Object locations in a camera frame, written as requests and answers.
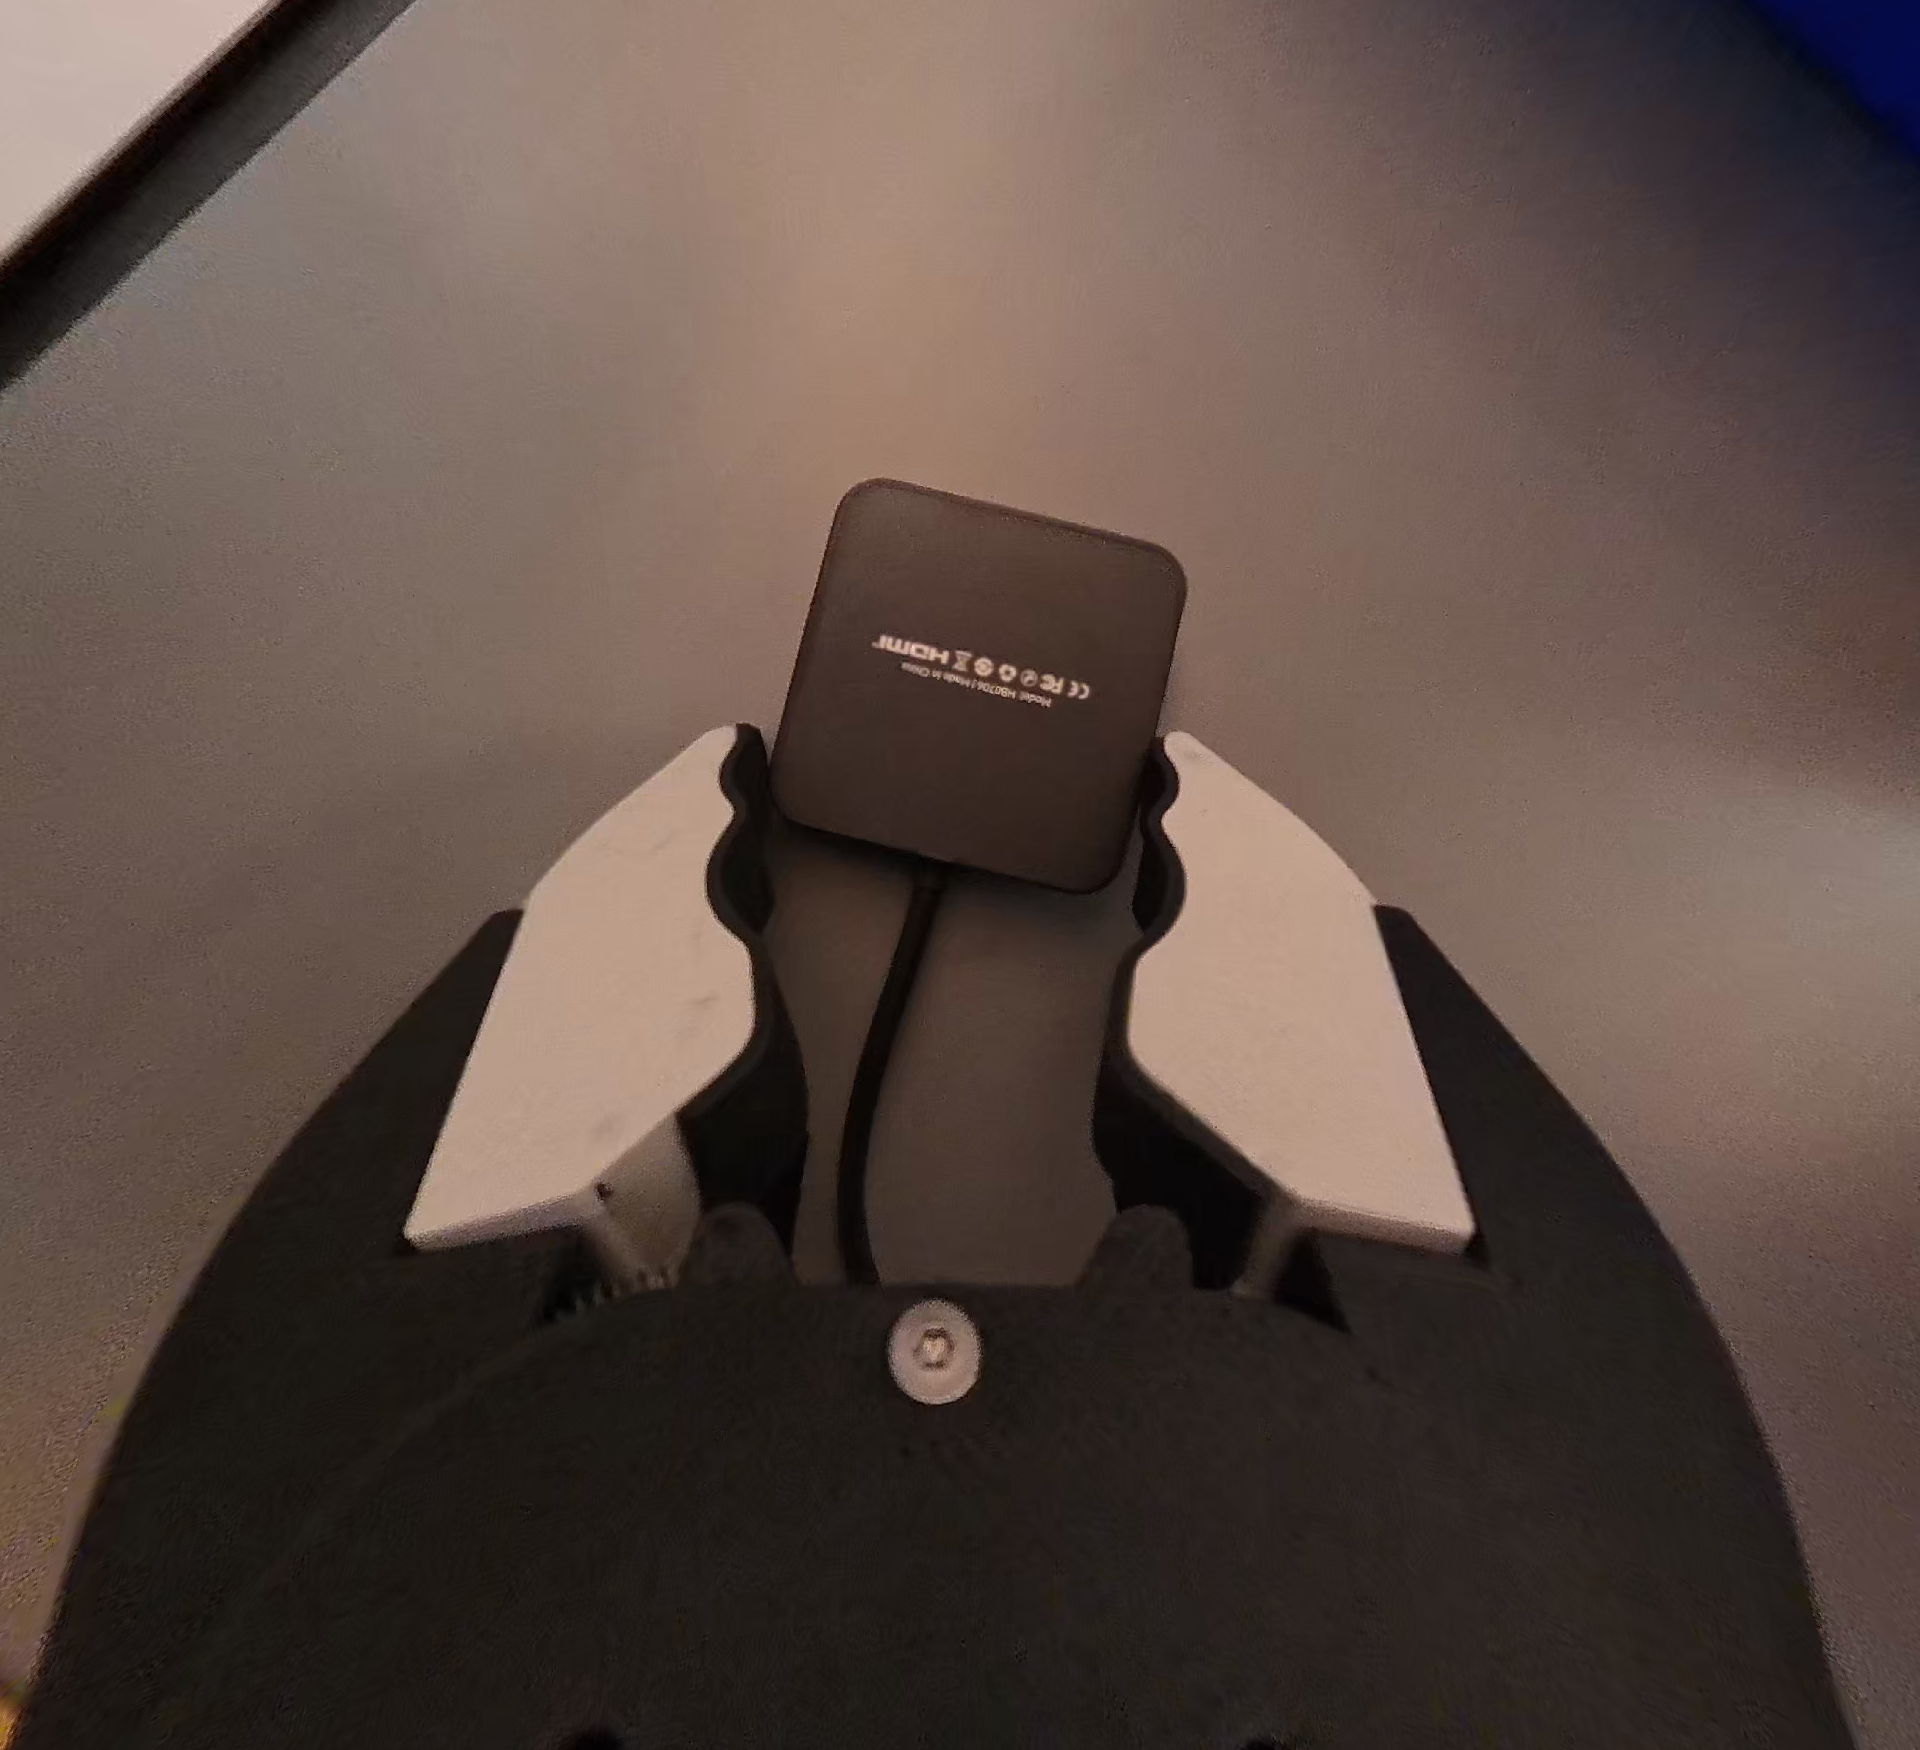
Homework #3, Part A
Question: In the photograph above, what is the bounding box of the black hdmi adapter box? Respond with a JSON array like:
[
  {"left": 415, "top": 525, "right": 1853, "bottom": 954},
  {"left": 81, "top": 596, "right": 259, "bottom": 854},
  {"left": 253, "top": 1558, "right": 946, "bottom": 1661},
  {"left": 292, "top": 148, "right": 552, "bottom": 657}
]
[{"left": 763, "top": 478, "right": 1189, "bottom": 896}]

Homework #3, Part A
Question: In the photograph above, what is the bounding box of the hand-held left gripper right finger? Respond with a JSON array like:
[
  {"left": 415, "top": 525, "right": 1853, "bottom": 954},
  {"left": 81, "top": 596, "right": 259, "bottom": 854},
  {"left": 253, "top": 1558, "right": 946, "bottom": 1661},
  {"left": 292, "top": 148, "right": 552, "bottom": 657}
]
[{"left": 1099, "top": 727, "right": 1476, "bottom": 1299}]

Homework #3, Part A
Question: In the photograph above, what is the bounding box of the black adapter cable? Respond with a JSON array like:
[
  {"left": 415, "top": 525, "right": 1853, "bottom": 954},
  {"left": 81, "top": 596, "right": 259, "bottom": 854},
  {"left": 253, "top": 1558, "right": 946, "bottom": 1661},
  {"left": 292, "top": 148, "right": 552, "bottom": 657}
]
[{"left": 842, "top": 866, "right": 962, "bottom": 1283}]

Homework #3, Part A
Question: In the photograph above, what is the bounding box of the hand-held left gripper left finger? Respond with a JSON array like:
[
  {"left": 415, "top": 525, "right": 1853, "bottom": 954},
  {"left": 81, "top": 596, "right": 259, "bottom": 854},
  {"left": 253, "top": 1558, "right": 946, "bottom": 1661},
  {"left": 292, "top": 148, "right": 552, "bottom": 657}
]
[{"left": 402, "top": 721, "right": 807, "bottom": 1287}]

